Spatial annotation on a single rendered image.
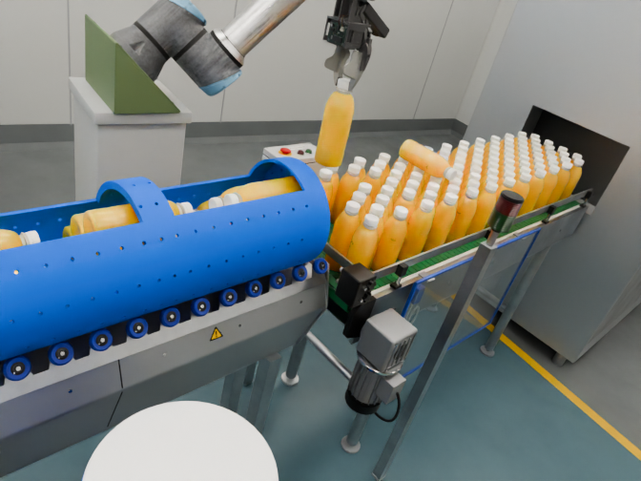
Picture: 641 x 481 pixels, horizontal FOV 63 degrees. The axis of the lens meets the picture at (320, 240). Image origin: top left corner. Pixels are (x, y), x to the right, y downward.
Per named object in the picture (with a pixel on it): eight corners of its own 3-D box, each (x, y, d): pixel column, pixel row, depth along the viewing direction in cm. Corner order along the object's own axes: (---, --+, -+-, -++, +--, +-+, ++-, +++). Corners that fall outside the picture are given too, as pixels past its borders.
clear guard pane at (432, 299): (369, 395, 175) (415, 282, 150) (488, 322, 226) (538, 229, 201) (370, 396, 174) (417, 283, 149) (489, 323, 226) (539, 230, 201)
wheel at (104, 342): (97, 324, 104) (100, 324, 102) (114, 336, 106) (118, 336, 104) (82, 343, 101) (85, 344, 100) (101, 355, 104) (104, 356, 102)
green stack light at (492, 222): (482, 222, 142) (489, 207, 140) (494, 219, 146) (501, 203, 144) (502, 235, 139) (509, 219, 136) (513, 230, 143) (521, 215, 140)
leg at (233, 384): (209, 446, 197) (232, 323, 164) (222, 439, 200) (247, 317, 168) (217, 457, 193) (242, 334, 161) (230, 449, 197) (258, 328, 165)
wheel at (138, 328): (133, 312, 109) (136, 312, 107) (150, 324, 111) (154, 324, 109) (119, 330, 106) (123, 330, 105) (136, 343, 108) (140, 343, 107)
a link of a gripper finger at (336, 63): (314, 79, 124) (327, 41, 119) (331, 79, 128) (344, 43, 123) (322, 85, 123) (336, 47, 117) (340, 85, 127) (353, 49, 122)
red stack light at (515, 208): (489, 207, 140) (495, 194, 138) (501, 203, 144) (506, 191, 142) (509, 219, 136) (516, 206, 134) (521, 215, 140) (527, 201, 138)
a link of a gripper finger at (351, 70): (335, 91, 120) (339, 49, 117) (352, 91, 124) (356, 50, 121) (344, 93, 118) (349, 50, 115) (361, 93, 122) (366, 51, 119)
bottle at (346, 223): (320, 263, 153) (335, 210, 144) (329, 254, 159) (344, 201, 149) (341, 274, 151) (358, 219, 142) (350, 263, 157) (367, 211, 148)
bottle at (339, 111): (343, 159, 137) (361, 90, 128) (338, 168, 131) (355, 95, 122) (318, 153, 138) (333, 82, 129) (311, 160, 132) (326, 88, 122)
